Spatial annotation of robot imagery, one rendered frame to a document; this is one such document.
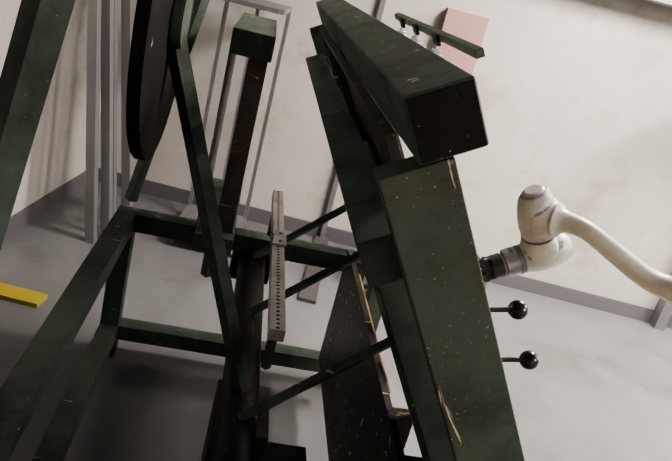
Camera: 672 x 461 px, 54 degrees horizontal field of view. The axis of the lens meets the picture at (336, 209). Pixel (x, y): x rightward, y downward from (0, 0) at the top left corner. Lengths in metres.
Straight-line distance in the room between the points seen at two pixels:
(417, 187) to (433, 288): 0.16
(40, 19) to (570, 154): 4.89
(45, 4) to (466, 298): 0.69
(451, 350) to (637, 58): 4.62
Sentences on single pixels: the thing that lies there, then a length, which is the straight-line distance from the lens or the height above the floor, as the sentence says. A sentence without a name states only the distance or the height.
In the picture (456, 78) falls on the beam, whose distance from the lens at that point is 0.90.
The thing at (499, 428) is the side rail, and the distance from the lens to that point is 1.15.
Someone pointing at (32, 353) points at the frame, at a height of 0.79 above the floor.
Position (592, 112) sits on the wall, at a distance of 5.47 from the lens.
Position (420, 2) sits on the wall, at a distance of 5.15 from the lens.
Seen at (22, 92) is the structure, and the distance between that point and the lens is 0.93.
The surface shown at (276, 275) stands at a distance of 2.35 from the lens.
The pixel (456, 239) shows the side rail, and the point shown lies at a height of 1.74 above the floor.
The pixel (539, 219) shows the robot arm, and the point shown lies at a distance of 1.96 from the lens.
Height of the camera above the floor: 2.04
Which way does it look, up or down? 19 degrees down
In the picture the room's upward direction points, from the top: 15 degrees clockwise
